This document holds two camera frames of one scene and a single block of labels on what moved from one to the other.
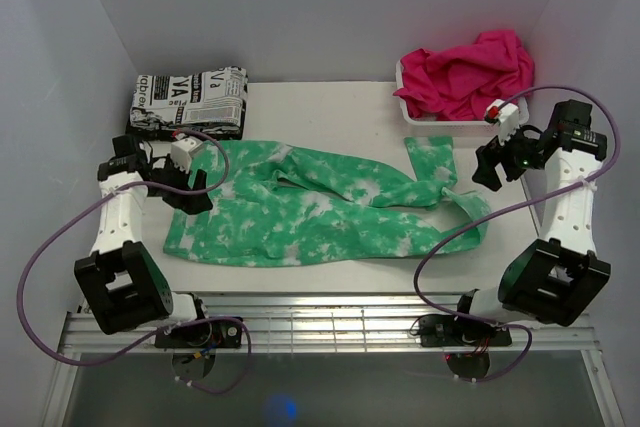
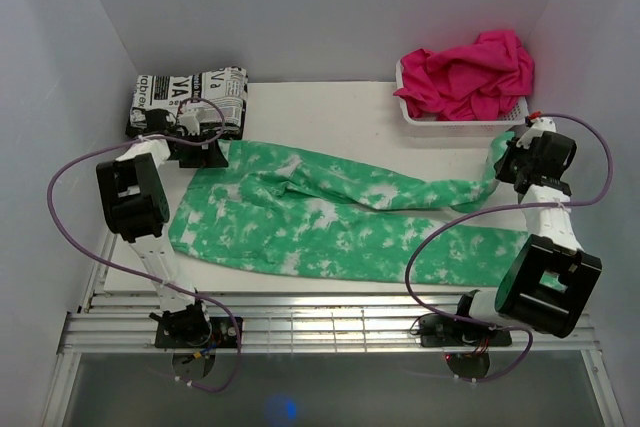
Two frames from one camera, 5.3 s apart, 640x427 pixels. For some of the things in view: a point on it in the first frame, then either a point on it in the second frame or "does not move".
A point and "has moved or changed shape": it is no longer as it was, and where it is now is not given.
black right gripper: (489, 156) to (500, 165)
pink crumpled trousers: (460, 84) does not move
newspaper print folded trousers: (209, 102) does not move
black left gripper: (190, 203) to (206, 158)
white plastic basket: (462, 128) does not move
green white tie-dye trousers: (273, 201) has moved or changed shape
